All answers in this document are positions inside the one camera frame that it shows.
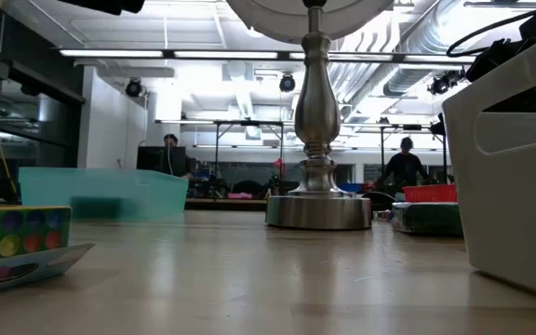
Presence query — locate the teal translucent plastic bin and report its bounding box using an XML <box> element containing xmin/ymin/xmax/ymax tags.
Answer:
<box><xmin>18</xmin><ymin>166</ymin><xmax>190</xmax><ymax>222</ymax></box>

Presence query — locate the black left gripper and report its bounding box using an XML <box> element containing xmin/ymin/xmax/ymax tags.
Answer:
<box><xmin>58</xmin><ymin>0</ymin><xmax>146</xmax><ymax>15</ymax></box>

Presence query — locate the black aluminium table frame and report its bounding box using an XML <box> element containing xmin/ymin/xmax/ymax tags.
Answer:
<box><xmin>184</xmin><ymin>198</ymin><xmax>269</xmax><ymax>212</ymax></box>

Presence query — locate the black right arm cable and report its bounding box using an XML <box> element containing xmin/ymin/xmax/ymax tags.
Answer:
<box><xmin>445</xmin><ymin>7</ymin><xmax>536</xmax><ymax>58</ymax></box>

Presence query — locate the black background table frame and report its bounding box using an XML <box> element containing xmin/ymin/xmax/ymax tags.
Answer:
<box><xmin>154</xmin><ymin>119</ymin><xmax>286</xmax><ymax>201</ymax></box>
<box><xmin>342</xmin><ymin>122</ymin><xmax>449</xmax><ymax>187</ymax></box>

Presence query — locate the person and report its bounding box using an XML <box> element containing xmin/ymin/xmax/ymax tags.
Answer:
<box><xmin>382</xmin><ymin>136</ymin><xmax>433</xmax><ymax>188</ymax></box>
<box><xmin>158</xmin><ymin>133</ymin><xmax>195</xmax><ymax>181</ymax></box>

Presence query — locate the ceiling light strip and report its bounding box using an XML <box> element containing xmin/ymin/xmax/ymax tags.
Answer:
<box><xmin>58</xmin><ymin>48</ymin><xmax>165</xmax><ymax>60</ymax></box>
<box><xmin>173</xmin><ymin>49</ymin><xmax>279</xmax><ymax>60</ymax></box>
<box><xmin>288</xmin><ymin>51</ymin><xmax>477</xmax><ymax>64</ymax></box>

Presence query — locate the silver lamp with white shade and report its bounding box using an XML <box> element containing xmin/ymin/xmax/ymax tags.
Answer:
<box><xmin>225</xmin><ymin>0</ymin><xmax>395</xmax><ymax>232</ymax></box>

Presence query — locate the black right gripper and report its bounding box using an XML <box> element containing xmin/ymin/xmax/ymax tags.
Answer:
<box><xmin>465</xmin><ymin>39</ymin><xmax>519</xmax><ymax>84</ymax></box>

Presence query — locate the yellow green crayon box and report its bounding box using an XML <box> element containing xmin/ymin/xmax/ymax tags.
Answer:
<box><xmin>0</xmin><ymin>204</ymin><xmax>96</xmax><ymax>299</ymax></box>
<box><xmin>391</xmin><ymin>201</ymin><xmax>464</xmax><ymax>237</ymax></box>

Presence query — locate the light grey plastic bin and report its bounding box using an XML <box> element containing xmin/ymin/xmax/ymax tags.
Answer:
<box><xmin>441</xmin><ymin>27</ymin><xmax>536</xmax><ymax>304</ymax></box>

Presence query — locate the black rounded object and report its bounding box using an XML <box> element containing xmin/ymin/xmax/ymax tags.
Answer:
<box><xmin>360</xmin><ymin>190</ymin><xmax>397</xmax><ymax>213</ymax></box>

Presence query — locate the red plastic basket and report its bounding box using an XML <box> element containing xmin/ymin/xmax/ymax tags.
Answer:
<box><xmin>401</xmin><ymin>183</ymin><xmax>459</xmax><ymax>204</ymax></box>

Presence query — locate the black computer monitor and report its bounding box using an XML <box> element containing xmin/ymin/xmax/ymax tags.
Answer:
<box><xmin>136</xmin><ymin>145</ymin><xmax>188</xmax><ymax>177</ymax></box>

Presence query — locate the black ceiling spotlight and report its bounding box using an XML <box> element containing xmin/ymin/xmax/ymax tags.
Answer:
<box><xmin>125</xmin><ymin>77</ymin><xmax>143</xmax><ymax>99</ymax></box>
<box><xmin>426</xmin><ymin>69</ymin><xmax>467</xmax><ymax>97</ymax></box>
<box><xmin>278</xmin><ymin>73</ymin><xmax>297</xmax><ymax>93</ymax></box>

